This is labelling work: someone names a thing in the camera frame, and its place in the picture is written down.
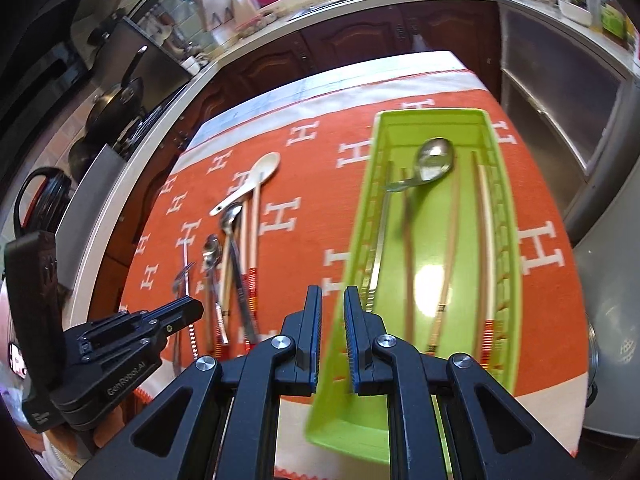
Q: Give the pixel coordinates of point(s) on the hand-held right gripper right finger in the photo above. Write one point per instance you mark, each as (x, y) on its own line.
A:
(352, 350)

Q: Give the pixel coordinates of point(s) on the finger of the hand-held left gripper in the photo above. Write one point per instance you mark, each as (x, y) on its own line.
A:
(182, 307)
(125, 330)

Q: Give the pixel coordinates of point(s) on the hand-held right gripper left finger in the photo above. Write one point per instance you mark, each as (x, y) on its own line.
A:
(316, 350)

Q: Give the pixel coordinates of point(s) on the large metal spoon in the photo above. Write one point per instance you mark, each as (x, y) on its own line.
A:
(436, 160)
(231, 217)

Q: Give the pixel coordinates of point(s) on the dark brown chopstick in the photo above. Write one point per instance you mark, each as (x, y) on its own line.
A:
(407, 260)

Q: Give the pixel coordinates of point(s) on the green plastic tray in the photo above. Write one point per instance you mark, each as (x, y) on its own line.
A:
(430, 220)

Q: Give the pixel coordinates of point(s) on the white ceramic spoon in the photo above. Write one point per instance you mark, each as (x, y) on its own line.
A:
(267, 165)

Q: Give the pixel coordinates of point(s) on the steel stove side shield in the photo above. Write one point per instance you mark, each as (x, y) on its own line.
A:
(95, 180)

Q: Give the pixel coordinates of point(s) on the black pot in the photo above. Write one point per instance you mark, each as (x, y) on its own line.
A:
(82, 157)

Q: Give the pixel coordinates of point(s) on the orange patterned cloth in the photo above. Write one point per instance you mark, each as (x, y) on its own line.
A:
(310, 180)

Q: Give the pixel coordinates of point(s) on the gas stove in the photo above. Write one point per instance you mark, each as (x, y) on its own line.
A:
(142, 127)

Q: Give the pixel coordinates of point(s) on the black wok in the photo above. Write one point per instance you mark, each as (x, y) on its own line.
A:
(112, 105)

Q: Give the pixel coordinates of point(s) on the pale checked tablecloth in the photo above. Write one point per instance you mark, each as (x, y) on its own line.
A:
(260, 110)

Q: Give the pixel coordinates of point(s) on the steel splash panel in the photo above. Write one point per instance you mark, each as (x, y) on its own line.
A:
(160, 70)

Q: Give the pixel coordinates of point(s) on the black range hood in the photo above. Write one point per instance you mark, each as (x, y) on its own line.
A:
(45, 50)

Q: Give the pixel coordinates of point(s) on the grey refrigerator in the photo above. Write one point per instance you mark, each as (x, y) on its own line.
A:
(610, 285)

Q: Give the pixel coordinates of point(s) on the pale cutting board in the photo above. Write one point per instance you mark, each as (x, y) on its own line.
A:
(215, 2)

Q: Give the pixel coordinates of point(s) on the dark wooden base cabinets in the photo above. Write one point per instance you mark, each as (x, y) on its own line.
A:
(350, 35)

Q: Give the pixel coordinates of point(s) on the white plastic bag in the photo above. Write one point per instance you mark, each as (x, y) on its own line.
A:
(420, 40)

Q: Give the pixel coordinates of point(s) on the silver cabinet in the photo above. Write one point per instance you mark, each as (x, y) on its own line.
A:
(550, 75)

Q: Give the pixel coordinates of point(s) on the white bowl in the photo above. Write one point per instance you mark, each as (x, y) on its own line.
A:
(575, 10)

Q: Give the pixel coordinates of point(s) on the green label bottle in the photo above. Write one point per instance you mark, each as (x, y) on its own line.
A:
(612, 20)

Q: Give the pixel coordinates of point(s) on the clear plastic bottle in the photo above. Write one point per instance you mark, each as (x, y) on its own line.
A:
(592, 5)

